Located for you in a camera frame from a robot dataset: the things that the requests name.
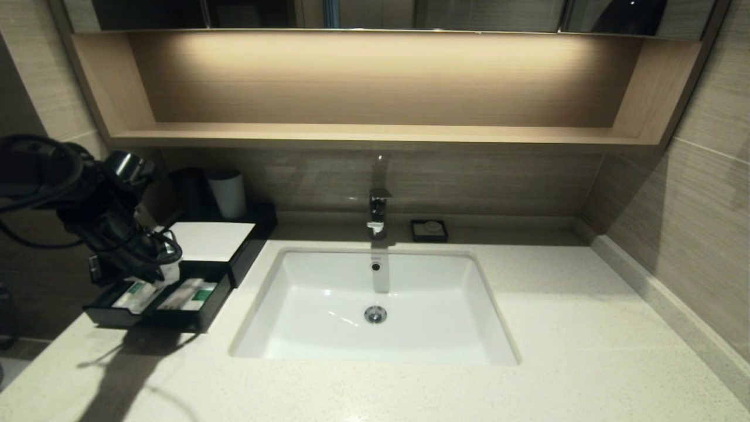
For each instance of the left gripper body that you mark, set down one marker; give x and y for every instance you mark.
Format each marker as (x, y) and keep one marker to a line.
(117, 240)

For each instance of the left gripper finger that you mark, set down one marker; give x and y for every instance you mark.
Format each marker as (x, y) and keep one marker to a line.
(99, 269)
(157, 269)

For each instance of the small sachet green label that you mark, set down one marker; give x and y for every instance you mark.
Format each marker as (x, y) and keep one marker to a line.
(171, 272)

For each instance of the toothbrush green label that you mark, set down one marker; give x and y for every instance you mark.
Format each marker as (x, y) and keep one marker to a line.
(146, 296)

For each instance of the grey plastic cup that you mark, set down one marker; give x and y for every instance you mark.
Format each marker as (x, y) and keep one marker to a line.
(229, 196)

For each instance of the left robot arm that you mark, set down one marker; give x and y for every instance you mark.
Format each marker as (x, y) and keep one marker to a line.
(58, 176)

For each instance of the plain white long packet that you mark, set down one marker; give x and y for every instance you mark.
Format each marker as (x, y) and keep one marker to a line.
(179, 295)

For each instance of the narrow white packet green label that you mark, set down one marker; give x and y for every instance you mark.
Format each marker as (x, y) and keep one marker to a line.
(132, 293)

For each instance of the flat white packet green label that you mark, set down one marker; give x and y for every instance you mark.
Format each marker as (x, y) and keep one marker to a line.
(203, 295)

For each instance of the black cup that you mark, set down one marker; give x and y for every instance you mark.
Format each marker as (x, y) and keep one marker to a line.
(190, 187)

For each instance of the chrome sink drain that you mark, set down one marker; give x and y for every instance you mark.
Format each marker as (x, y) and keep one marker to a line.
(375, 315)

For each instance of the chrome faucet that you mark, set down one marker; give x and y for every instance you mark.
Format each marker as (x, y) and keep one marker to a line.
(379, 211)

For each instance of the black soap dish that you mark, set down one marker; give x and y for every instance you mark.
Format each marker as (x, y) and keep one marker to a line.
(417, 234)

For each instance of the round soap bar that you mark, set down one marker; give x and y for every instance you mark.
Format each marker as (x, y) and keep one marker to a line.
(433, 226)

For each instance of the white sink basin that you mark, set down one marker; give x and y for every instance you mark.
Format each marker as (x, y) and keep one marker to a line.
(433, 316)

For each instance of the mirror cabinet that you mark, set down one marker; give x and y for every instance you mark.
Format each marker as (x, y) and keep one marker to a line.
(469, 14)

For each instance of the wooden wall shelf niche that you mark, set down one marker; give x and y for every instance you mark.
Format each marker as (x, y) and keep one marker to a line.
(381, 135)

